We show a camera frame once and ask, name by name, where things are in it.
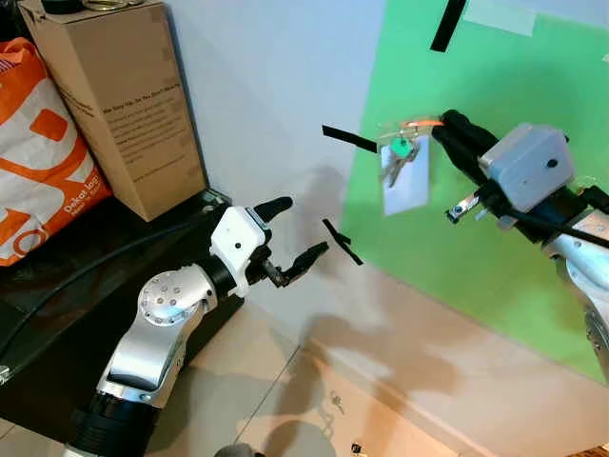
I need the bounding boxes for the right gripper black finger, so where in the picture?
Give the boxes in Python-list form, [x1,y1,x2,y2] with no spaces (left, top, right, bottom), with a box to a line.
[445,186,488,225]
[431,110,501,182]

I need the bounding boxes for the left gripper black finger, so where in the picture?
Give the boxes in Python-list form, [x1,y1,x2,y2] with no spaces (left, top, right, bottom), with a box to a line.
[278,241,330,287]
[249,196,294,223]

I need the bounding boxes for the black tape strip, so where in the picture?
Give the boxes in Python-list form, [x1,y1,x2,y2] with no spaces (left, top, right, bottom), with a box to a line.
[322,219,364,266]
[430,0,467,53]
[322,125,380,153]

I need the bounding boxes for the tall brown cardboard box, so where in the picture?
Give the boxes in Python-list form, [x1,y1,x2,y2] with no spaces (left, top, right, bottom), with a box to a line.
[17,0,208,223]

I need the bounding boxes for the black glass-top table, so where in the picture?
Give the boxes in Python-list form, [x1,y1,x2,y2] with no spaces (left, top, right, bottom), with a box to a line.
[0,186,239,448]

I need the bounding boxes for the clear shiny item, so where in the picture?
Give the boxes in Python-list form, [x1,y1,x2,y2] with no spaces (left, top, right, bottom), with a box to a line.
[84,0,151,10]

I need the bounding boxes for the orange white shopping bag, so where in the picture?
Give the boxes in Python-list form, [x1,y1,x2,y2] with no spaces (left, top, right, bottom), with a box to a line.
[0,36,113,268]

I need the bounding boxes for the black round object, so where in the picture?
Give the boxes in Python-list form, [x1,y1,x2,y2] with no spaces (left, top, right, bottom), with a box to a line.
[40,0,85,14]

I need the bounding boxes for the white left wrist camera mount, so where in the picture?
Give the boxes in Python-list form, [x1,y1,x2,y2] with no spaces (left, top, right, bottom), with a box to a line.
[207,205,272,296]

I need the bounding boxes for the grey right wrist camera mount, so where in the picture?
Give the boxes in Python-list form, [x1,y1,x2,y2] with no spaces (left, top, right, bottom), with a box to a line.
[478,124,575,212]

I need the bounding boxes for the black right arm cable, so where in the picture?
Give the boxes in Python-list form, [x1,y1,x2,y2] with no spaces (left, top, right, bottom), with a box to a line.
[495,205,609,250]

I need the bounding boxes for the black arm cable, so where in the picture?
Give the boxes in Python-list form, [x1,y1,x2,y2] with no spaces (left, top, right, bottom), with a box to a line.
[495,205,609,250]
[0,211,220,363]

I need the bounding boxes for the clear wall hook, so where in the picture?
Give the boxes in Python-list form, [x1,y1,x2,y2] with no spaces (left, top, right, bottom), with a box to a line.
[374,121,420,144]

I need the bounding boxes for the green wall sheet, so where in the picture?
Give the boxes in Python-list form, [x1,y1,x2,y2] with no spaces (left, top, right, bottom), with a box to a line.
[340,0,609,382]

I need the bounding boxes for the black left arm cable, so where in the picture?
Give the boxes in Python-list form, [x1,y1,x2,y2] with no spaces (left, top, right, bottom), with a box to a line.
[0,211,220,363]

